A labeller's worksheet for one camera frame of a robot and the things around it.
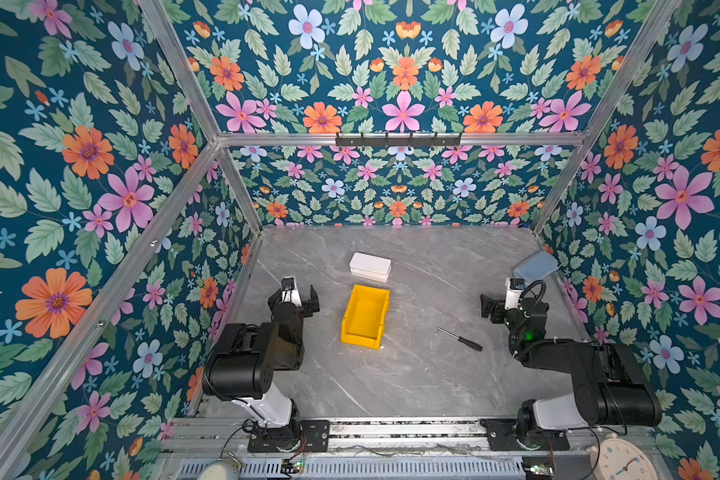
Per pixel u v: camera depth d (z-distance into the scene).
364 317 0.94
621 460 0.69
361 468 0.70
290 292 0.78
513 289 0.80
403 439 0.75
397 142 0.92
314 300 0.86
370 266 1.04
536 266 1.05
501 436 0.73
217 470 0.66
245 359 0.47
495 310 0.82
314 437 0.73
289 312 0.73
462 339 0.90
